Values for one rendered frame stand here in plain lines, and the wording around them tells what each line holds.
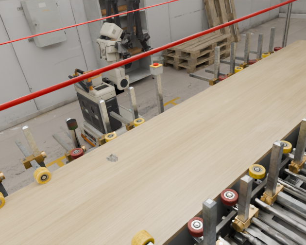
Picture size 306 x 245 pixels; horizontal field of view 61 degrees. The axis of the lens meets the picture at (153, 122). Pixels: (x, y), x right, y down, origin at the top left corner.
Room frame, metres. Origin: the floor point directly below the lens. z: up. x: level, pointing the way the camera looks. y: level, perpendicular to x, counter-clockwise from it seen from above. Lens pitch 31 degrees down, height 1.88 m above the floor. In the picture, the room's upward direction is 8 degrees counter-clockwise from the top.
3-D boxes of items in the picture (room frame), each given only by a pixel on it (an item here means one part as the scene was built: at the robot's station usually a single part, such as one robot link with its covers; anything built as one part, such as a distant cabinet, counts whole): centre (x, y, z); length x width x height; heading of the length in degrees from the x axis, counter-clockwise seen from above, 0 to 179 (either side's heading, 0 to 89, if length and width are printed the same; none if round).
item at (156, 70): (1.91, -0.08, 1.18); 0.07 x 0.07 x 0.08; 36
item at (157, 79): (1.91, -0.08, 0.93); 0.05 x 0.05 x 0.45; 36
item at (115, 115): (1.81, 0.22, 0.82); 0.43 x 0.03 x 0.04; 36
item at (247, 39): (2.64, -1.08, 0.94); 0.04 x 0.04 x 0.48; 36
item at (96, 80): (2.75, 0.60, 0.87); 0.23 x 0.15 x 0.11; 36
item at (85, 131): (2.61, 0.76, 0.23); 0.41 x 0.02 x 0.08; 36
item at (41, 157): (1.29, 0.75, 0.95); 0.14 x 0.06 x 0.05; 126
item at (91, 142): (2.82, 0.51, 0.16); 0.67 x 0.64 x 0.25; 126
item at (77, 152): (1.37, 0.52, 0.85); 0.08 x 0.08 x 0.11
